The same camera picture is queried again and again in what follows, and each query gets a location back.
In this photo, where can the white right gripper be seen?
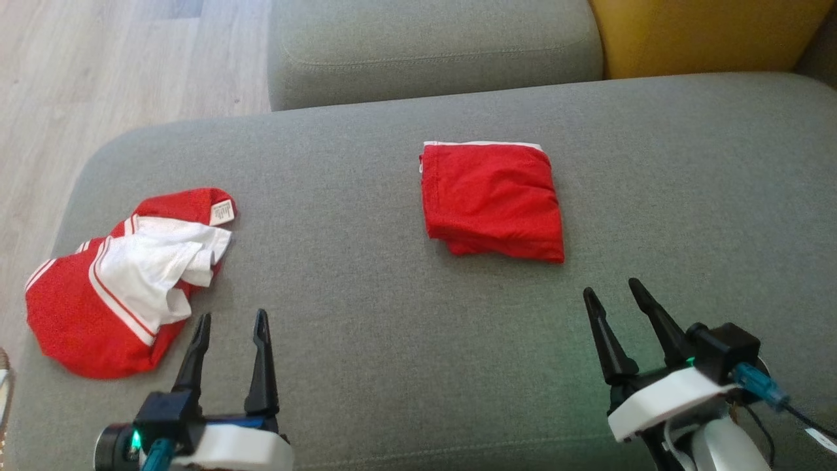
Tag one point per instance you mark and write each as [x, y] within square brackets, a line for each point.
[660, 399]

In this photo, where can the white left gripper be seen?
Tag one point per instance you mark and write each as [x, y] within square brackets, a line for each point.
[242, 451]

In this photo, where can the red garment striped white trim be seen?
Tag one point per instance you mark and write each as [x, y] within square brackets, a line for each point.
[72, 320]

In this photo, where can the red garment wide white band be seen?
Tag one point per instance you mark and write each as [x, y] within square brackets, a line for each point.
[490, 196]

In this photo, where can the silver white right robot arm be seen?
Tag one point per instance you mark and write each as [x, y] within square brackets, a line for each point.
[726, 448]

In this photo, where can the grey fabric sofa seat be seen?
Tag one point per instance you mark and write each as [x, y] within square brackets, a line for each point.
[392, 314]

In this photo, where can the woven wicker laundry basket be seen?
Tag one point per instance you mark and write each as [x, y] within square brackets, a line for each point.
[5, 392]

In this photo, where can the yellow cushion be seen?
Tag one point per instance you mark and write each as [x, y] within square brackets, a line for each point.
[706, 33]

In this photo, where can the grey sofa cushion block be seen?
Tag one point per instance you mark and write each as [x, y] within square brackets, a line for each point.
[431, 46]

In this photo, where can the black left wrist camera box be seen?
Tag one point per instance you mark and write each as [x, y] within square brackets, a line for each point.
[167, 418]

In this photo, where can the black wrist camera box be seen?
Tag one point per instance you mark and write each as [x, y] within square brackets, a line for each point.
[167, 418]
[726, 350]

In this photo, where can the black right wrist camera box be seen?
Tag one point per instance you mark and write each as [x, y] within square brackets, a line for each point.
[726, 350]

